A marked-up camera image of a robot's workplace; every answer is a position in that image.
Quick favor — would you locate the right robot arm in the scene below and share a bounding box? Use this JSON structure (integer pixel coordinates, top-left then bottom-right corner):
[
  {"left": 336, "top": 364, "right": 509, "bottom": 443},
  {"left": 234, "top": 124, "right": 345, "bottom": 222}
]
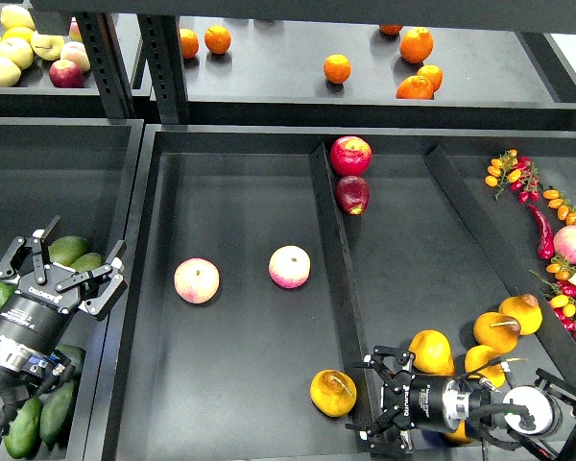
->
[{"left": 349, "top": 346, "right": 576, "bottom": 460}]

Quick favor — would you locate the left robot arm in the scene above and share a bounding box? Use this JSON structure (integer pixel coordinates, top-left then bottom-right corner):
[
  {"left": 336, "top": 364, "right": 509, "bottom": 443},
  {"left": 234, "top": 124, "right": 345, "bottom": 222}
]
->
[{"left": 0, "top": 219, "right": 128, "bottom": 445}]

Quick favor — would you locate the yellow lemon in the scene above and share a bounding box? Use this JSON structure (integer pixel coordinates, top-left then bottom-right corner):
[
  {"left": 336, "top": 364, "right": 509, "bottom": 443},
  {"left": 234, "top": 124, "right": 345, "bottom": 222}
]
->
[{"left": 2, "top": 26, "right": 34, "bottom": 43}]

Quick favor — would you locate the pale yellow apple middle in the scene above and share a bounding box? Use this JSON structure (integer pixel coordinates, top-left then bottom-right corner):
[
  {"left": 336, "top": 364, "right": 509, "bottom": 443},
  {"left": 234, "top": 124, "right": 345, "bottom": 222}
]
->
[{"left": 0, "top": 37, "right": 35, "bottom": 70}]

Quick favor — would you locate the pink fruit behind post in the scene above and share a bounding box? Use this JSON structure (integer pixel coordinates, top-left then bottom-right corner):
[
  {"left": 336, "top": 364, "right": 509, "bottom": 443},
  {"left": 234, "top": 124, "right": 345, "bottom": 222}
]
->
[{"left": 69, "top": 17, "right": 83, "bottom": 42}]

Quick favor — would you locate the red chili pepper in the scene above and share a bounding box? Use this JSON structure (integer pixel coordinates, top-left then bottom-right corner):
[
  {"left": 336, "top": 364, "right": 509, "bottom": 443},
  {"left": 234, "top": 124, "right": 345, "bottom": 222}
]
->
[{"left": 527, "top": 205, "right": 555, "bottom": 260}]

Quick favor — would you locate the green avocado upper left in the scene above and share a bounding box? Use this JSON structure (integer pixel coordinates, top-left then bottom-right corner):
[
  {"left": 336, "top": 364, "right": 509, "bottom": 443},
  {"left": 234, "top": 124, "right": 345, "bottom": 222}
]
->
[{"left": 49, "top": 235, "right": 89, "bottom": 266}]

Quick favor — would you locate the dark red apple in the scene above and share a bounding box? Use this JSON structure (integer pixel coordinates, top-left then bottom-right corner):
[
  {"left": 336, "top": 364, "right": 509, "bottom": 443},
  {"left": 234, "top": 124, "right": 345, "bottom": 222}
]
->
[{"left": 335, "top": 176, "right": 370, "bottom": 215}]

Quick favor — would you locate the green avocado beside upper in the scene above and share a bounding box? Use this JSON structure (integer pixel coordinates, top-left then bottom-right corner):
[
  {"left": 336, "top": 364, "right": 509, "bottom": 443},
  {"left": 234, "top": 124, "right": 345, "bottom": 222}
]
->
[{"left": 70, "top": 253, "right": 104, "bottom": 273}]

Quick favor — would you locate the black bin divider right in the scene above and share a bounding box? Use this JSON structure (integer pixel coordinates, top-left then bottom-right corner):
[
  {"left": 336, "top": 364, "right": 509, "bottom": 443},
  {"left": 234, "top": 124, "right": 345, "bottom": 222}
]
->
[{"left": 425, "top": 146, "right": 576, "bottom": 389}]

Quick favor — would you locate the pink apple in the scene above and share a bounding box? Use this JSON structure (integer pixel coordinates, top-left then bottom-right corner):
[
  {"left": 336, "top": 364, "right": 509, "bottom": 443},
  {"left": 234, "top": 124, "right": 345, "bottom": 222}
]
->
[
  {"left": 268, "top": 245, "right": 311, "bottom": 289},
  {"left": 174, "top": 257, "right": 220, "bottom": 304}
]

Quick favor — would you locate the yellow pear bottom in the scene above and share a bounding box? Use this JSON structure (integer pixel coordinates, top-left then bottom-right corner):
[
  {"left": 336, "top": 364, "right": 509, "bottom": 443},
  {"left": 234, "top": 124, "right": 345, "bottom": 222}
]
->
[{"left": 443, "top": 421, "right": 474, "bottom": 446}]

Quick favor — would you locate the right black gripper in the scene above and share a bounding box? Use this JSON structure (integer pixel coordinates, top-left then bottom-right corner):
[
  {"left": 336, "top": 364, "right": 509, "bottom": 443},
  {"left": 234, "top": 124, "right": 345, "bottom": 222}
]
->
[{"left": 345, "top": 346, "right": 449, "bottom": 454}]

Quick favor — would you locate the black bin divider left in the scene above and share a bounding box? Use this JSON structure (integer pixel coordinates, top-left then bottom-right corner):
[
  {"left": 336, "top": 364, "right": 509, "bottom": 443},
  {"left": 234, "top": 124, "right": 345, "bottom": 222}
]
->
[{"left": 308, "top": 144, "right": 377, "bottom": 425}]

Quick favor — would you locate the black left display bin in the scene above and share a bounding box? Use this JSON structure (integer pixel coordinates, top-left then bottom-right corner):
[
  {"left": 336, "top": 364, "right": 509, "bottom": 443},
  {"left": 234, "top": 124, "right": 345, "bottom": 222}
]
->
[{"left": 0, "top": 116, "right": 145, "bottom": 461}]

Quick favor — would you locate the black display bin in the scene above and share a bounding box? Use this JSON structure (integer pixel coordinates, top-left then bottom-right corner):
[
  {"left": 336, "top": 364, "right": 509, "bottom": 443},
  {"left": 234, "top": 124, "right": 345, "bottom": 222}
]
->
[
  {"left": 0, "top": 116, "right": 145, "bottom": 461},
  {"left": 89, "top": 125, "right": 576, "bottom": 460}
]

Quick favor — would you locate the black upper left tray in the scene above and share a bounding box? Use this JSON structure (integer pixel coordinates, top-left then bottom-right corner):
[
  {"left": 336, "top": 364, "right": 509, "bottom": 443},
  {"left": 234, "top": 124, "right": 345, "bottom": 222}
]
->
[{"left": 0, "top": 2, "right": 145, "bottom": 119}]

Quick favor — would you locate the lower cherry tomato bunch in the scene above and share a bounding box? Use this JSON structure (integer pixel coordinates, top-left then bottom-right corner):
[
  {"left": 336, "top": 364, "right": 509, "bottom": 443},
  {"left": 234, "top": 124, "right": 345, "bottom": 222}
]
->
[{"left": 531, "top": 253, "right": 576, "bottom": 342}]

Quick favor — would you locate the yellow pear with stem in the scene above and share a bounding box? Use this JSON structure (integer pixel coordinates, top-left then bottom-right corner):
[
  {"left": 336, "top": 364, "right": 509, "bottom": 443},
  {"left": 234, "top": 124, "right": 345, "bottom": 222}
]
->
[{"left": 473, "top": 312, "right": 521, "bottom": 353}]

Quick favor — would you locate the small yellow pear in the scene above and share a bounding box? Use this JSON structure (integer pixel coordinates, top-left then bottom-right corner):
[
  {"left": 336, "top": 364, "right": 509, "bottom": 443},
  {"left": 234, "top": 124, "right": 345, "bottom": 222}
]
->
[{"left": 464, "top": 345, "right": 506, "bottom": 388}]

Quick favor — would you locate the yellow apple with stem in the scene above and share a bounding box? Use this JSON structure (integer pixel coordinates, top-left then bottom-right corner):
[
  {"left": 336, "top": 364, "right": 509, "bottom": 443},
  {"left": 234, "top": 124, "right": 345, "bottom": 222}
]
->
[{"left": 30, "top": 31, "right": 65, "bottom": 61}]

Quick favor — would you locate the dark green avocado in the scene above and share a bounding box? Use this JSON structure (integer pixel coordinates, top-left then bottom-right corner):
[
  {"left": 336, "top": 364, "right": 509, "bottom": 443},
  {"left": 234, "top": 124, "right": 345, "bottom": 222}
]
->
[{"left": 56, "top": 344, "right": 86, "bottom": 377}]

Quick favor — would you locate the black bin divider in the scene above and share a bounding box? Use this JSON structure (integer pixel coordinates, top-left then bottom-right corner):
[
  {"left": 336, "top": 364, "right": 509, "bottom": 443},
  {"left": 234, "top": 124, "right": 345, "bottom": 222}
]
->
[
  {"left": 308, "top": 144, "right": 377, "bottom": 425},
  {"left": 425, "top": 146, "right": 576, "bottom": 389}
]

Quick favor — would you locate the black perforated post left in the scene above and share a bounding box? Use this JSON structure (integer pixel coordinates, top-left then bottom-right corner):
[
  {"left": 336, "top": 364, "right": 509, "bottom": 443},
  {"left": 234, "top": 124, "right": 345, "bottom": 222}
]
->
[{"left": 74, "top": 12, "right": 134, "bottom": 119}]

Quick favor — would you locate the pale yellow apple front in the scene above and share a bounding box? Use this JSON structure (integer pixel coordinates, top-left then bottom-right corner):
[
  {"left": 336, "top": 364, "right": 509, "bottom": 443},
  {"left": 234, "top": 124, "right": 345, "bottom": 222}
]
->
[{"left": 0, "top": 57, "right": 21, "bottom": 87}]

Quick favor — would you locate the red apple on shelf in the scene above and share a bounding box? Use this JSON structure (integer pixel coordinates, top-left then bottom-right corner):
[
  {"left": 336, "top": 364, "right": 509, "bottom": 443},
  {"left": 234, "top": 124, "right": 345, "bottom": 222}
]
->
[{"left": 49, "top": 60, "right": 84, "bottom": 88}]

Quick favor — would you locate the pink peach right bin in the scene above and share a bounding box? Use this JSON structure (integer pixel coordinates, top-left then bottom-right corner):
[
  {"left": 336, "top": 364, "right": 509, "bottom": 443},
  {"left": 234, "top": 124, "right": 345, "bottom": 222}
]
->
[{"left": 553, "top": 225, "right": 576, "bottom": 265}]

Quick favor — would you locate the yellow pear with brown tip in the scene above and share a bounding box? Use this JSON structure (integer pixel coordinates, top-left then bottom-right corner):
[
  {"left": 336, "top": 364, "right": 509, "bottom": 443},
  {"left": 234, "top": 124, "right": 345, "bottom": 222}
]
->
[{"left": 498, "top": 293, "right": 543, "bottom": 336}]

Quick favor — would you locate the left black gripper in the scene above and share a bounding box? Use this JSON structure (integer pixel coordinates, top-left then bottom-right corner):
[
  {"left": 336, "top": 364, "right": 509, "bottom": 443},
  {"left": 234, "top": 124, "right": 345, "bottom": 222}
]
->
[{"left": 0, "top": 215, "right": 127, "bottom": 355}]

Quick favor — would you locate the pink apple centre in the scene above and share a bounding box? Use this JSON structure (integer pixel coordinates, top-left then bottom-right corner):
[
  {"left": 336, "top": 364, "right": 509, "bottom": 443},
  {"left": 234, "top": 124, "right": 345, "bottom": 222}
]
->
[{"left": 268, "top": 245, "right": 311, "bottom": 289}]

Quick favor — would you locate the black centre display bin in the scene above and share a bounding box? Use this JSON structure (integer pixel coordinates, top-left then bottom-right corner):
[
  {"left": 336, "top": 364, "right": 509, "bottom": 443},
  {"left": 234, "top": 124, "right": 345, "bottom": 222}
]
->
[{"left": 89, "top": 125, "right": 576, "bottom": 460}]

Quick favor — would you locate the pale pink peach shelf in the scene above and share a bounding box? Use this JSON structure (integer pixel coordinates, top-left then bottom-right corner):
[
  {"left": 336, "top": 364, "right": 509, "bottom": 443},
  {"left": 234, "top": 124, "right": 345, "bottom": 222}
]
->
[{"left": 60, "top": 41, "right": 91, "bottom": 73}]

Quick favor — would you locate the pink apple left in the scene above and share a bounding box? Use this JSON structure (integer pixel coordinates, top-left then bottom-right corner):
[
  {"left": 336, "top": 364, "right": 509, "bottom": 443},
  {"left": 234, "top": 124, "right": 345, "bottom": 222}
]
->
[{"left": 174, "top": 257, "right": 220, "bottom": 304}]

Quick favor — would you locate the bright red apple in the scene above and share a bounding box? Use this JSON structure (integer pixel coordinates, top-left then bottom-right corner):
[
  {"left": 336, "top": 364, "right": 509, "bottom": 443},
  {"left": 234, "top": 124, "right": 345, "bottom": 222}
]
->
[{"left": 330, "top": 135, "right": 372, "bottom": 177}]

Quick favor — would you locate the pale yellow apple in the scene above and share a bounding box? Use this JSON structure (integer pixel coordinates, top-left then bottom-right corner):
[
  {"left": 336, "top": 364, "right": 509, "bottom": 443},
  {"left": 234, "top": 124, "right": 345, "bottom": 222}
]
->
[
  {"left": 0, "top": 37, "right": 35, "bottom": 70},
  {"left": 0, "top": 57, "right": 21, "bottom": 87}
]

